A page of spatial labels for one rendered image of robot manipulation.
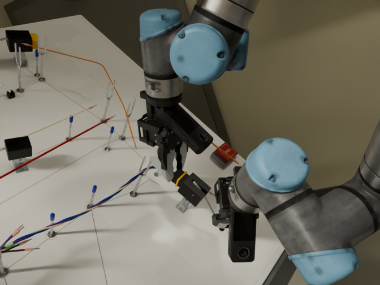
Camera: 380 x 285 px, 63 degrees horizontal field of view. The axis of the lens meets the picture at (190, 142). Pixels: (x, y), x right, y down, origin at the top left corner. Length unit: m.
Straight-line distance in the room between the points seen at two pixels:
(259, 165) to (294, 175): 0.04
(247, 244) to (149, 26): 0.42
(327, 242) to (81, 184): 0.53
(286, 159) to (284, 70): 1.87
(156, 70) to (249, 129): 1.83
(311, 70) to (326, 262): 1.94
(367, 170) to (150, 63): 0.38
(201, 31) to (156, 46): 0.18
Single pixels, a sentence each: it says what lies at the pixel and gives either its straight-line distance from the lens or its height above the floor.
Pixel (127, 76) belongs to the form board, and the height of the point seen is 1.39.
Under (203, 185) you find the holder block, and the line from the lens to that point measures 0.71.
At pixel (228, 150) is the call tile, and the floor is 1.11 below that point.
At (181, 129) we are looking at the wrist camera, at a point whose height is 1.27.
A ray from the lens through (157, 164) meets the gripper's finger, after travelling 0.70.
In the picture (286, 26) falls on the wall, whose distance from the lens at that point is 2.25.
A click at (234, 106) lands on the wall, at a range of 2.32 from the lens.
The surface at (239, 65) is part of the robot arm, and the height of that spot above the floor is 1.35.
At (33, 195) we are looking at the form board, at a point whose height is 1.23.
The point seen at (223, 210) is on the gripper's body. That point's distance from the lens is 0.61.
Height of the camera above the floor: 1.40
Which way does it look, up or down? 16 degrees down
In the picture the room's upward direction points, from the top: 20 degrees counter-clockwise
